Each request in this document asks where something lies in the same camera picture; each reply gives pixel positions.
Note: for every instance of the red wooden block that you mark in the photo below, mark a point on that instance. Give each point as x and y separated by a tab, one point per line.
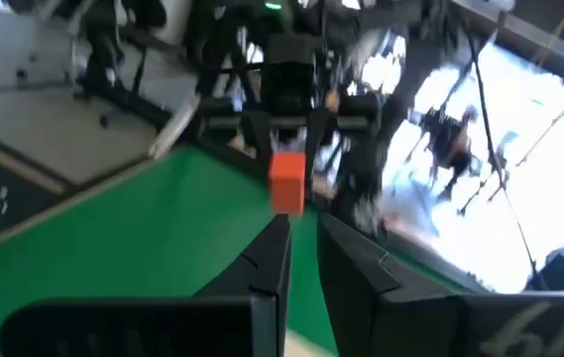
286	183

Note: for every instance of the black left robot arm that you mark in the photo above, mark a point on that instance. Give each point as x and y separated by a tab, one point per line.
222	44

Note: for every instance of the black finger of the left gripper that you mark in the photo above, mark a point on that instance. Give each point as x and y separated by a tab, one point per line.
321	136
259	134

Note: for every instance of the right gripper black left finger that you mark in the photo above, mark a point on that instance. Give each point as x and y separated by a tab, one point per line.
271	268

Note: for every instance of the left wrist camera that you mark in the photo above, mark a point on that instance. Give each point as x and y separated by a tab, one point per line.
289	79

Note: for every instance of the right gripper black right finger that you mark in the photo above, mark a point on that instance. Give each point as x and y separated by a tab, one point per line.
351	277

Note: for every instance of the silver metal bracket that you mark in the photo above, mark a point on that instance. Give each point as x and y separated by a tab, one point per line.
175	126

